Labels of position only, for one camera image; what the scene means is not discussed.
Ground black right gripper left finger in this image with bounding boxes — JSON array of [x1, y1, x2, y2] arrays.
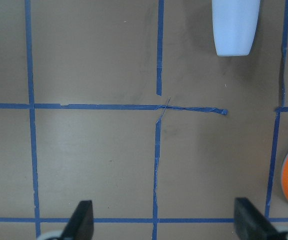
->
[[61, 200, 94, 240]]

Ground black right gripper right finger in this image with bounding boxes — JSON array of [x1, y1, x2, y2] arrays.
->
[[234, 197, 281, 240]]

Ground light blue plastic cup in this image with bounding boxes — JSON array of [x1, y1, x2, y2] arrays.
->
[[211, 0, 260, 57]]

